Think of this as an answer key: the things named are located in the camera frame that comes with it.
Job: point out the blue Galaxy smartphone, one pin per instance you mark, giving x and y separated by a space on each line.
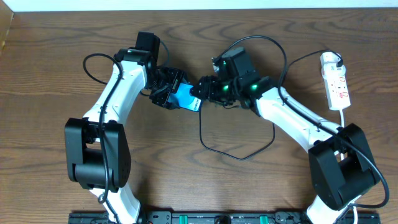
183 98

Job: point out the white charger plug adapter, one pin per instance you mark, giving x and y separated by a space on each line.
331 57

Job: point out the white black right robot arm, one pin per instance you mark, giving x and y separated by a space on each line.
342 166

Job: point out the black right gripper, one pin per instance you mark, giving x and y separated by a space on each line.
210 89

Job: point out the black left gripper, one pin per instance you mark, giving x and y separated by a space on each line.
168 88

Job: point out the white power strip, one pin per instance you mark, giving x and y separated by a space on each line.
336 88

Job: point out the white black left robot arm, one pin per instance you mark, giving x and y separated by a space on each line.
98 155

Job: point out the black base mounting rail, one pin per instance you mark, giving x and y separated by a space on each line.
164 217

